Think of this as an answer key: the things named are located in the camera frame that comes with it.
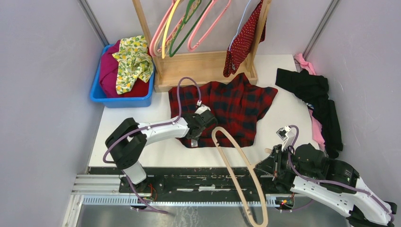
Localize wooden hanger rack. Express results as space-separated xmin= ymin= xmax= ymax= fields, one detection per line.
xmin=152 ymin=0 xmax=271 ymax=92

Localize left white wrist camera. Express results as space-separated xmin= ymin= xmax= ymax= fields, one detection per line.
xmin=195 ymin=100 xmax=210 ymax=114

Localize red polka dot skirt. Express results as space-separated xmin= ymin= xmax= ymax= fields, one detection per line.
xmin=223 ymin=0 xmax=263 ymax=78

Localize pink garment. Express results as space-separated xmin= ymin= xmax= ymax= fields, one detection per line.
xmin=294 ymin=53 xmax=325 ymax=151

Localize yellow hanger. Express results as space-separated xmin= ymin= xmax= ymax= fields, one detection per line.
xmin=161 ymin=0 xmax=182 ymax=59

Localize pink hanger right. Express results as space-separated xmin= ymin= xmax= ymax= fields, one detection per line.
xmin=187 ymin=0 xmax=233 ymax=52

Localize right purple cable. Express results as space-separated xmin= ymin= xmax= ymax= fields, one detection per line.
xmin=280 ymin=124 xmax=395 ymax=224

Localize blue plastic bin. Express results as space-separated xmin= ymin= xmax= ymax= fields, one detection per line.
xmin=89 ymin=60 xmax=156 ymax=108

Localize white cable duct strip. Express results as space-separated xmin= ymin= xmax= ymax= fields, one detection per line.
xmin=82 ymin=194 xmax=278 ymax=208

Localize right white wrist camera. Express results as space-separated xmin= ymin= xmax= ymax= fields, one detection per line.
xmin=276 ymin=125 xmax=299 ymax=152

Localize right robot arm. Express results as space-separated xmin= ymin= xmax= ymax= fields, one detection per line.
xmin=256 ymin=144 xmax=397 ymax=227

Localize pink hanger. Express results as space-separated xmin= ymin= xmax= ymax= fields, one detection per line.
xmin=149 ymin=0 xmax=184 ymax=57
xmin=187 ymin=0 xmax=233 ymax=52

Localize pink hanger left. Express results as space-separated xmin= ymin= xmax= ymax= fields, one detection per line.
xmin=149 ymin=0 xmax=184 ymax=57

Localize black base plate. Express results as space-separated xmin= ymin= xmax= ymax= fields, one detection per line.
xmin=88 ymin=167 xmax=292 ymax=202

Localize red black plaid garment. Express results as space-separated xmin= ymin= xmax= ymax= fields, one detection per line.
xmin=168 ymin=73 xmax=278 ymax=148

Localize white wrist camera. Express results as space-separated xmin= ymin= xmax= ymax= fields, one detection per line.
xmin=276 ymin=125 xmax=299 ymax=152
xmin=195 ymin=100 xmax=210 ymax=114

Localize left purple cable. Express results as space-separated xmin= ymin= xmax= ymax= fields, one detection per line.
xmin=102 ymin=77 xmax=203 ymax=215

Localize wooden hanger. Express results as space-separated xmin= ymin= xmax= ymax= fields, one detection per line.
xmin=211 ymin=127 xmax=269 ymax=227

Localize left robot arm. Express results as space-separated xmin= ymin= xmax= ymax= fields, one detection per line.
xmin=103 ymin=105 xmax=217 ymax=192

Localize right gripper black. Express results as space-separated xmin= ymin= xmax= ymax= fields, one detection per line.
xmin=255 ymin=143 xmax=319 ymax=178

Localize lemon print garment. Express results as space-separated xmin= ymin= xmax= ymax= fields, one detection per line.
xmin=112 ymin=35 xmax=154 ymax=95

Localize magenta garment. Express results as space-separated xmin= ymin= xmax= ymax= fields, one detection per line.
xmin=99 ymin=40 xmax=120 ymax=98

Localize purple cable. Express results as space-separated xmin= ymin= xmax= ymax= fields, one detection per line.
xmin=102 ymin=77 xmax=203 ymax=215
xmin=280 ymin=124 xmax=395 ymax=224

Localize light blue wire hanger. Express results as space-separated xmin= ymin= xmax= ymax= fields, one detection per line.
xmin=228 ymin=0 xmax=252 ymax=52

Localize green hanger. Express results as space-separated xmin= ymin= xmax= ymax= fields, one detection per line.
xmin=168 ymin=0 xmax=214 ymax=58

